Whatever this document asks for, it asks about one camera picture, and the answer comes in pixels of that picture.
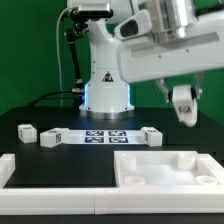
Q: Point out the white U-shaped fence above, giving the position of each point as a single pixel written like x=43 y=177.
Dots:
x=116 y=200

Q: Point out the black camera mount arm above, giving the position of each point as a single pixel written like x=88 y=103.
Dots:
x=73 y=34

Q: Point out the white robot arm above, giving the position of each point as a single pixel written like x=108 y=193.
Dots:
x=107 y=95

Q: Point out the black camera on mount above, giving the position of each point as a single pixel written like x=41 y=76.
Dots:
x=97 y=10

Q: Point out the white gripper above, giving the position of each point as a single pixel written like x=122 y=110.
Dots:
x=141 y=59

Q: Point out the white square table top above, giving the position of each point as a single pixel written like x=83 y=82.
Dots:
x=145 y=168

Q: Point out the tag marker sheet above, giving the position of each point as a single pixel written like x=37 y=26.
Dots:
x=113 y=137

